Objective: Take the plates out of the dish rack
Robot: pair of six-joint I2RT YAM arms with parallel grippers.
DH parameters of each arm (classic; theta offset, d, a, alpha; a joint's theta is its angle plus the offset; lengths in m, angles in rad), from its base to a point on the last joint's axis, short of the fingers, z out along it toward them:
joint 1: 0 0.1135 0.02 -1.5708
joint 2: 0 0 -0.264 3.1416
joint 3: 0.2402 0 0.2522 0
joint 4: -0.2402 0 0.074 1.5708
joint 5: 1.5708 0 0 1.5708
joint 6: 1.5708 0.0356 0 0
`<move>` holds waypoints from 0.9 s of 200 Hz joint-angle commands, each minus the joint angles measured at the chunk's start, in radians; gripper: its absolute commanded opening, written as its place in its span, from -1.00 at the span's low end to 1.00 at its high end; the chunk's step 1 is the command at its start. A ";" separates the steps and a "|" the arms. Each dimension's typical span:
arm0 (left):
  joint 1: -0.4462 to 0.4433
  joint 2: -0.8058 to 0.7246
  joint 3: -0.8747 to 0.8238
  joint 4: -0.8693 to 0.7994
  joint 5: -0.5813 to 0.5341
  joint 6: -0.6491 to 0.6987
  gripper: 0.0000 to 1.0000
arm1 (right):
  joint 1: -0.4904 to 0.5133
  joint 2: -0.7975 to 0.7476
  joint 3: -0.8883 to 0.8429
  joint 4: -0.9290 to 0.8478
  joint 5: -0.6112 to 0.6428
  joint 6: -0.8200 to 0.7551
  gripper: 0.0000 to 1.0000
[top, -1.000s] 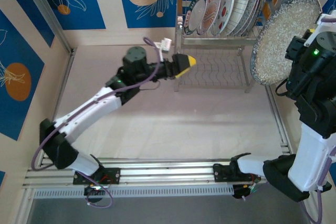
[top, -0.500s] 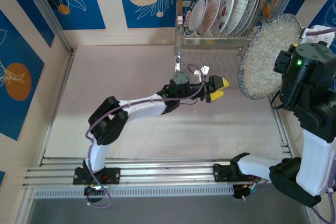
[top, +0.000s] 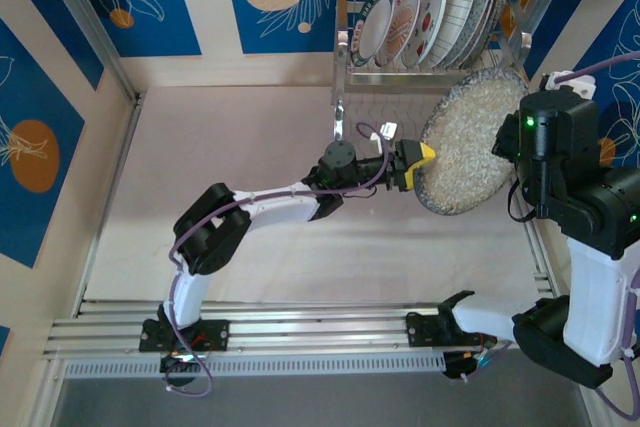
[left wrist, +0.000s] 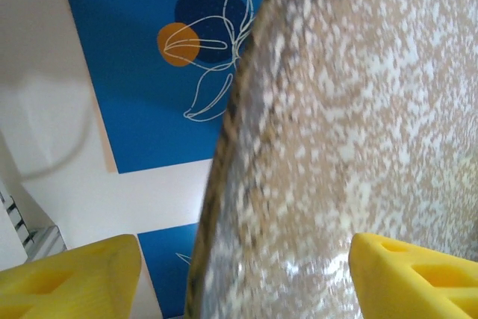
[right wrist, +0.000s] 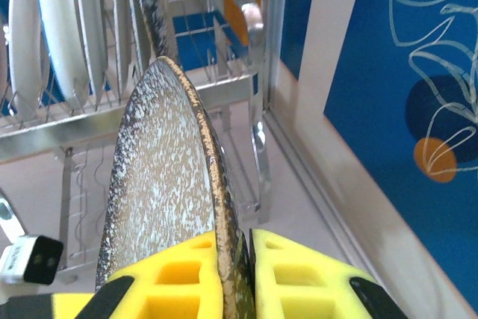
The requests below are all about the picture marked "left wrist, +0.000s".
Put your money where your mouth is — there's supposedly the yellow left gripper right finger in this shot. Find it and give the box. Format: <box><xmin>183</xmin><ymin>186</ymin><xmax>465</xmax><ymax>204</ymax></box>
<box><xmin>347</xmin><ymin>232</ymin><xmax>478</xmax><ymax>319</ymax></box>

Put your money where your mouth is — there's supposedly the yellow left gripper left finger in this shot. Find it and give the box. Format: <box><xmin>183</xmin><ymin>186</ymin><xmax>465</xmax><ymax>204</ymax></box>
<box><xmin>0</xmin><ymin>233</ymin><xmax>142</xmax><ymax>319</ymax></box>

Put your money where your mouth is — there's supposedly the speckled stoneware plate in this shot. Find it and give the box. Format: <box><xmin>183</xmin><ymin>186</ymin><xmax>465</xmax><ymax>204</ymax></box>
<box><xmin>184</xmin><ymin>0</ymin><xmax>478</xmax><ymax>319</ymax></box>

